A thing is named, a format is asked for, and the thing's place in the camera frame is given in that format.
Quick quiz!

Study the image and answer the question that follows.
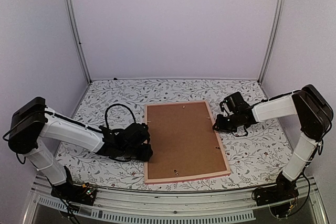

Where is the pink wooden picture frame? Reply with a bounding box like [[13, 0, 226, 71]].
[[143, 100, 232, 185]]

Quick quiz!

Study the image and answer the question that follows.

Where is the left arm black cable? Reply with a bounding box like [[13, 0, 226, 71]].
[[104, 103, 137, 130]]

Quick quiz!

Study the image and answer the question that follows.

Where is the aluminium post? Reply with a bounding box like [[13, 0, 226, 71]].
[[258, 0, 285, 85], [64, 0, 92, 84]]

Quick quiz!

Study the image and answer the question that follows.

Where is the left aluminium post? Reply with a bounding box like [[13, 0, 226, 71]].
[[64, 0, 92, 84]]

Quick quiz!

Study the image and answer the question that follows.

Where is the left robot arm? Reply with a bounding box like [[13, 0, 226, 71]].
[[3, 97, 153, 202]]

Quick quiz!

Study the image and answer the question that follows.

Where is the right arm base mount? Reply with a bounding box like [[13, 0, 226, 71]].
[[251, 186, 299, 219]]

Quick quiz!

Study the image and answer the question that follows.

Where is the floral table mat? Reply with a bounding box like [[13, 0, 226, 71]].
[[56, 79, 292, 191]]

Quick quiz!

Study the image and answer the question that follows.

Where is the front aluminium rail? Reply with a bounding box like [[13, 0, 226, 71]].
[[22, 187, 331, 223]]

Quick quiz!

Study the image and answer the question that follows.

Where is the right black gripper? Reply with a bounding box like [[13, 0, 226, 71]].
[[213, 112, 240, 134]]

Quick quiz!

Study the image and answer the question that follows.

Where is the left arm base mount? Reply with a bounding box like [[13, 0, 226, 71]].
[[51, 182, 97, 206]]

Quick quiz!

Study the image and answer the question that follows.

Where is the right aluminium post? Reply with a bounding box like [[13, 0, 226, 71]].
[[258, 0, 285, 85]]

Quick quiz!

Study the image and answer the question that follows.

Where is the brown backing board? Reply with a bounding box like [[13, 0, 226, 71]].
[[146, 102, 228, 180]]

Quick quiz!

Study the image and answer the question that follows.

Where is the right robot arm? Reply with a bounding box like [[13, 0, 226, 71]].
[[213, 84, 333, 204]]

